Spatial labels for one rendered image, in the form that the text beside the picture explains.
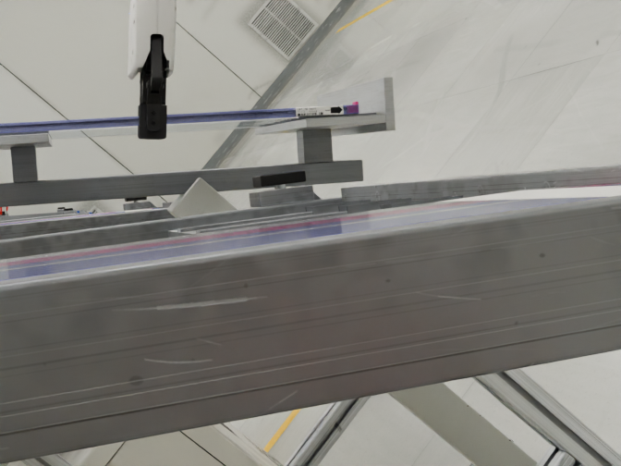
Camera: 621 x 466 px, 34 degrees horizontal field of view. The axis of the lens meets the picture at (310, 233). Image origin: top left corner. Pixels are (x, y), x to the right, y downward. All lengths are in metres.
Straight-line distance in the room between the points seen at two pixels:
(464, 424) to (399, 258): 1.10
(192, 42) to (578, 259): 8.30
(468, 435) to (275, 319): 1.13
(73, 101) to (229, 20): 1.47
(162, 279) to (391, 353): 0.09
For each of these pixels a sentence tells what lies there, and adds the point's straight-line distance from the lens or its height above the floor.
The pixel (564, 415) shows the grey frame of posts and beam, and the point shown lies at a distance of 1.25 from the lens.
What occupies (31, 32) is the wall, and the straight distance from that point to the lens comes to 8.58.
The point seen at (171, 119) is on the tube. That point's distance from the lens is 1.23.
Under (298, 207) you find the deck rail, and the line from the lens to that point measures 1.08.
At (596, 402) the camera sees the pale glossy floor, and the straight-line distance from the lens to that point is 1.91.
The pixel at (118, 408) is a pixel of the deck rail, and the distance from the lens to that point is 0.37.
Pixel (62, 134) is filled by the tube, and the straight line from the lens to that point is 1.47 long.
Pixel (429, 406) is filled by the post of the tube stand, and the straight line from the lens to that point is 1.46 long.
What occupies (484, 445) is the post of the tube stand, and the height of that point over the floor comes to 0.27.
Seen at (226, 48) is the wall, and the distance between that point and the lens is 8.73.
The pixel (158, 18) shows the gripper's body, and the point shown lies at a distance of 1.20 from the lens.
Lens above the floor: 0.97
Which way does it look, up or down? 13 degrees down
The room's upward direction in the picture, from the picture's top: 49 degrees counter-clockwise
